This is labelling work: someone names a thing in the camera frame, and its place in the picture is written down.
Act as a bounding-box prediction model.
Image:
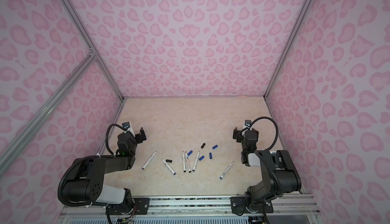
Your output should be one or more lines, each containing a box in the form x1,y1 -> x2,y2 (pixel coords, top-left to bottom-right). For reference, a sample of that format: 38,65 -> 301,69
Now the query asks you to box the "white marker pen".
142,151 -> 157,170

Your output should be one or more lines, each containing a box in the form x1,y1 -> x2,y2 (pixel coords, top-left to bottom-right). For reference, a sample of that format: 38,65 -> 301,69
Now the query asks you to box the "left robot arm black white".
57,126 -> 147,212

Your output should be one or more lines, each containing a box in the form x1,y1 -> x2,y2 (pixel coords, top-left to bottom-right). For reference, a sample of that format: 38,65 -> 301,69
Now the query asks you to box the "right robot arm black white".
230,128 -> 302,215

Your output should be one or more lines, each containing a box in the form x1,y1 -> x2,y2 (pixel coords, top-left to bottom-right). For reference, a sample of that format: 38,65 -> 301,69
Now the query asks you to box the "white marker blue end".
161,159 -> 176,175

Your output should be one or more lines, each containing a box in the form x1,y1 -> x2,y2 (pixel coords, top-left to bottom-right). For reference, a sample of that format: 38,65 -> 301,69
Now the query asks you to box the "white marker far right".
219,161 -> 234,179

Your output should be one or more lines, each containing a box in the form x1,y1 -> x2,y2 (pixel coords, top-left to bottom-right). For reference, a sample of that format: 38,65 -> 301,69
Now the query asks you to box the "white marker blue tip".
192,151 -> 200,172

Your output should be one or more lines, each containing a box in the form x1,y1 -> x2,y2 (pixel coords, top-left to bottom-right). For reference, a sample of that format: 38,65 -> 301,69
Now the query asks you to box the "white marker centre left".
182,152 -> 187,173

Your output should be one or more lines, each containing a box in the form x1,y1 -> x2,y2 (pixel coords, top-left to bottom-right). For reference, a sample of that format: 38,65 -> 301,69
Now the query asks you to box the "white marker centre right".
184,152 -> 192,173

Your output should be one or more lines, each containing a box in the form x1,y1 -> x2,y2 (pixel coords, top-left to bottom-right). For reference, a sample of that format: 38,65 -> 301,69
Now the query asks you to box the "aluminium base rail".
57,193 -> 324,224

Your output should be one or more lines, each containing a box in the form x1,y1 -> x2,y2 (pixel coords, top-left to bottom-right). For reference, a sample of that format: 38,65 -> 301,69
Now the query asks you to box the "aluminium frame strut diagonal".
1,52 -> 96,176

